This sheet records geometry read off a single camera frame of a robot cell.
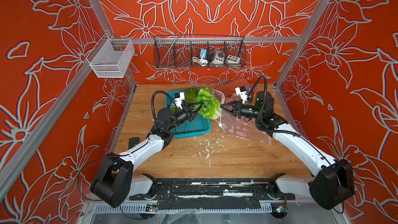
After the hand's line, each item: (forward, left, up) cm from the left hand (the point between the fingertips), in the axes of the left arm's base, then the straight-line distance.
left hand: (204, 104), depth 69 cm
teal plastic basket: (+7, +2, -30) cm, 31 cm away
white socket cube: (+39, -16, -2) cm, 42 cm away
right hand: (-1, -7, -1) cm, 7 cm away
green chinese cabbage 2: (+20, +9, -16) cm, 28 cm away
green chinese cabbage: (-4, -3, +3) cm, 5 cm away
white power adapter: (+36, -7, +1) cm, 37 cm away
